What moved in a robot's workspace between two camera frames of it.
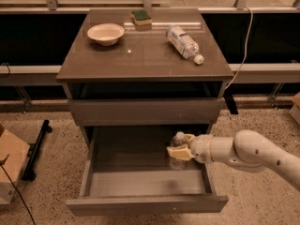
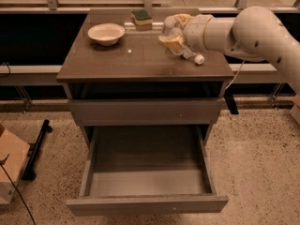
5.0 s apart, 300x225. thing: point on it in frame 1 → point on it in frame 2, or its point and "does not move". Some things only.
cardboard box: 16,153 does not move
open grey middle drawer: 127,171 does not move
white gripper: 202,148 → 193,32
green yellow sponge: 141,17 does not move
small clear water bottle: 179,141 → 172,28
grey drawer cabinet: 144,67 does not move
